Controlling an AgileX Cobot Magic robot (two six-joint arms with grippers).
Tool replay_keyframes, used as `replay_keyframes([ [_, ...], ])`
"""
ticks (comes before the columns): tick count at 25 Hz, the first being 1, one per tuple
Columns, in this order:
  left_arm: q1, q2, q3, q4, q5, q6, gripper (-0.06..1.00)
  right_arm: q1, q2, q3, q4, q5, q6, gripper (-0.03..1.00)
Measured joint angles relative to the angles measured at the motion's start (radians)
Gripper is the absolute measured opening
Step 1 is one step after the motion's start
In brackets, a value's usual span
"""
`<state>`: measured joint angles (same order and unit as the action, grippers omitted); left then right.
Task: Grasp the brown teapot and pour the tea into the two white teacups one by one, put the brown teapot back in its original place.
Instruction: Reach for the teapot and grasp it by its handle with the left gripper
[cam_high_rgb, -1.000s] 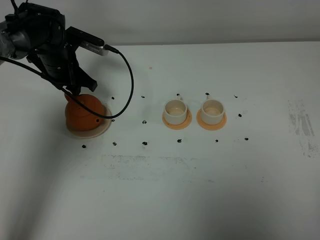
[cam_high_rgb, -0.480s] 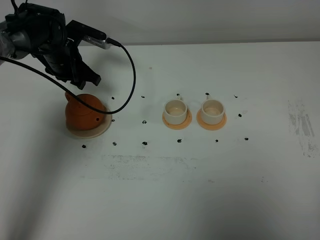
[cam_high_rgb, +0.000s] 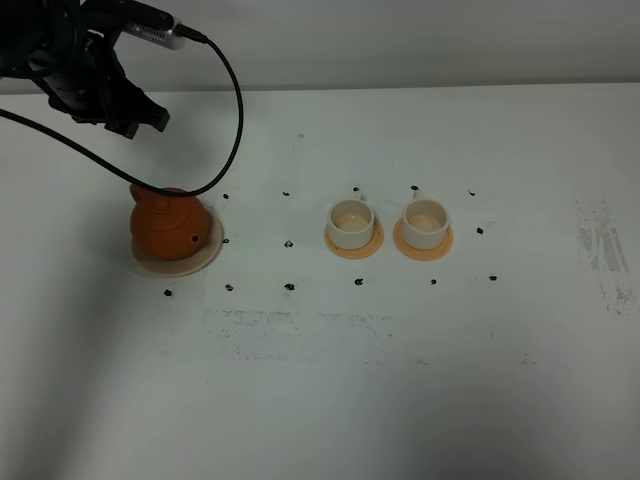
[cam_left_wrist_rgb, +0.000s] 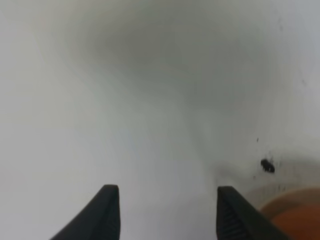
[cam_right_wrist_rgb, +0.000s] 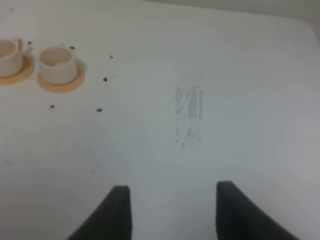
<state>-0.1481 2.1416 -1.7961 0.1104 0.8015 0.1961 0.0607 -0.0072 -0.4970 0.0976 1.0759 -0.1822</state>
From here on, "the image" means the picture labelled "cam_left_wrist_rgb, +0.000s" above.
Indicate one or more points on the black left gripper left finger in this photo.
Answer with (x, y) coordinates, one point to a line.
(100, 219)

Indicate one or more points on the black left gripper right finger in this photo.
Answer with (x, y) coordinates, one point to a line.
(237, 219)

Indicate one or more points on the brown clay teapot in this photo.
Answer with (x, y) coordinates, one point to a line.
(296, 213)

